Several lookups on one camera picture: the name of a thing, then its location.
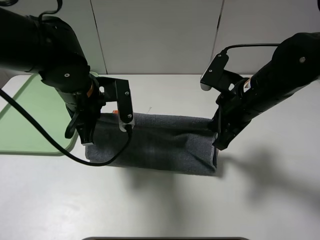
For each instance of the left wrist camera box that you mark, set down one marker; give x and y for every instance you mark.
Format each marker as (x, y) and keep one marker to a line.
(124, 105)

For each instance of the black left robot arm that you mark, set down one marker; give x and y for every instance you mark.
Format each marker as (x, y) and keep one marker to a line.
(50, 48)

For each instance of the light green plastic tray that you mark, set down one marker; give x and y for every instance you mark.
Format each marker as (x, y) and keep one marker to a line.
(43, 103)

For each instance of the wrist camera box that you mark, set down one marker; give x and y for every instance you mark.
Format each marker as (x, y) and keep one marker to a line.
(213, 75)
(124, 105)

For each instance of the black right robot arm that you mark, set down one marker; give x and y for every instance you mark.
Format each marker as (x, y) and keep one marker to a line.
(295, 64)

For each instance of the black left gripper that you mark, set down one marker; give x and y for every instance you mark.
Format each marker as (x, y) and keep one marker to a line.
(84, 108)

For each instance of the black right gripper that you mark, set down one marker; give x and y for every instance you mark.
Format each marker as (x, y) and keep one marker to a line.
(235, 111)

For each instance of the grey towel with orange patches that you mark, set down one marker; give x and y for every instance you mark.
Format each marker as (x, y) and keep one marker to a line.
(180, 144)

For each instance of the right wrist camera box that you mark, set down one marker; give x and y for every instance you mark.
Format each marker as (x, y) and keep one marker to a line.
(213, 75)

